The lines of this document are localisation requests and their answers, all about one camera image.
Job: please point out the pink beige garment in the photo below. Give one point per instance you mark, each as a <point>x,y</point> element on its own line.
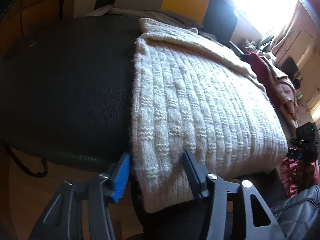
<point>280,89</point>

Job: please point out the cream knitted sweater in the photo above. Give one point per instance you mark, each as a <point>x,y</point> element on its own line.
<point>190,93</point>

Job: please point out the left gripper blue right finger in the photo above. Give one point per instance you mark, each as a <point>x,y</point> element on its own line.
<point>252,218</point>

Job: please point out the black padded folding table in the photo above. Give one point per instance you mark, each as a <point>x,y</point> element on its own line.
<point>68,99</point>

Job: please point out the magenta quilt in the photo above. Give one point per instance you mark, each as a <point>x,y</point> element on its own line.
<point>297,176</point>

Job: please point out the black monitor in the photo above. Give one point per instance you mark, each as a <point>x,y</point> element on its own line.
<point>290,68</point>

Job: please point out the grey hoodie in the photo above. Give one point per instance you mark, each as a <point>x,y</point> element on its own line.
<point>168,17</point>

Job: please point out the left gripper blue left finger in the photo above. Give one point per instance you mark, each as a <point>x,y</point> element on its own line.
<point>62,217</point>

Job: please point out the red knitted garment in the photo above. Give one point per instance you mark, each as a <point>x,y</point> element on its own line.
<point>263,75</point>

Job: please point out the grey yellow blue headboard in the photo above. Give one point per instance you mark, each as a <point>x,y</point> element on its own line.
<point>215,17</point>

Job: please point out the black jacket right sleeve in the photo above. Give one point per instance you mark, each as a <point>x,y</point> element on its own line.
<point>298,217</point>

